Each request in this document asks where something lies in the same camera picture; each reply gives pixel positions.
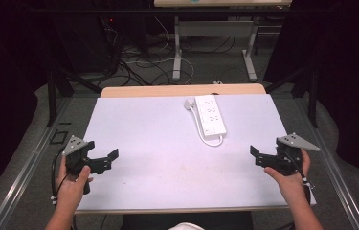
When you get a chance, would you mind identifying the white power strip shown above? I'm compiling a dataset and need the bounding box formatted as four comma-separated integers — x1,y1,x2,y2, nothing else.
194,94,228,140

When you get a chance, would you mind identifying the tangle of floor cables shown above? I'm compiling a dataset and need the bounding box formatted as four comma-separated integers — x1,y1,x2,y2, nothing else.
99,15,237,87

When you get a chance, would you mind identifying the black metal stand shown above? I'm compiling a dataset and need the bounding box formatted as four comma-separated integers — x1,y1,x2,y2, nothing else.
46,61,103,127
264,61,319,129

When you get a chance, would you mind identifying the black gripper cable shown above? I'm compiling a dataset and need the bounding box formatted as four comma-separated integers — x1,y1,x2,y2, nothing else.
51,147,70,206
281,149,316,206

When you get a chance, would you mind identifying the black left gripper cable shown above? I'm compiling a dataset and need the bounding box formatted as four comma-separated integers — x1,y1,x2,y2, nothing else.
51,147,70,206

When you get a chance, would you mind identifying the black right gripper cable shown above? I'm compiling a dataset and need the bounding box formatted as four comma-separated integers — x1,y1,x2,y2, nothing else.
281,149,316,206

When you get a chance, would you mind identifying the dark computer tower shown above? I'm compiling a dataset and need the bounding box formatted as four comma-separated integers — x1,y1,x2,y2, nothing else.
52,14,123,74

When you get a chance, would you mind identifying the person's left hand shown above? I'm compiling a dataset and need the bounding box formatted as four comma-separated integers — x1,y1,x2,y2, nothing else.
56,155,94,209

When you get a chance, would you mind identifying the aluminium floor rail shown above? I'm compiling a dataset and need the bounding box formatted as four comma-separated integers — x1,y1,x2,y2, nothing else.
0,97,74,230
294,97,359,230

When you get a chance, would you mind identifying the white table mat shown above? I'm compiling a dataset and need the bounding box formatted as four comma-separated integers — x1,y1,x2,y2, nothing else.
75,93,317,214

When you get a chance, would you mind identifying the person's right hand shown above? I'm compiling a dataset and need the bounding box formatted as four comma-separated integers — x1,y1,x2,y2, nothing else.
263,148,311,199

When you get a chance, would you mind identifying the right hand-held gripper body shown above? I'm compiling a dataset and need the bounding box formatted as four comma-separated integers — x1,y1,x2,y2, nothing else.
276,132,321,177

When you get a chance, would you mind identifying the black square frame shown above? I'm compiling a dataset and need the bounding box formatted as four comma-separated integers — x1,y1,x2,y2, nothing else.
49,130,70,146

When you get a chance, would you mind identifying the person's dark clothing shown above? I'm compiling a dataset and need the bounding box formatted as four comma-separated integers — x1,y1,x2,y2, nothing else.
119,210,256,230

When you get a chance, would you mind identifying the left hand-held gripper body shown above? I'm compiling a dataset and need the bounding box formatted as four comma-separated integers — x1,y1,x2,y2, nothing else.
61,135,96,196

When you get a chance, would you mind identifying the white desk with metal legs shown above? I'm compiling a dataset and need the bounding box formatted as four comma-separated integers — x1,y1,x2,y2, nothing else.
153,0,293,82

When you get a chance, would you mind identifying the white power strip cable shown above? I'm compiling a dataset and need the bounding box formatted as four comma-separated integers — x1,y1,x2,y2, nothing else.
191,106,225,148

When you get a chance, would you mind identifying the white power plug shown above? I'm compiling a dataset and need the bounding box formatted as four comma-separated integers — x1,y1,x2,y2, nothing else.
183,99,197,111

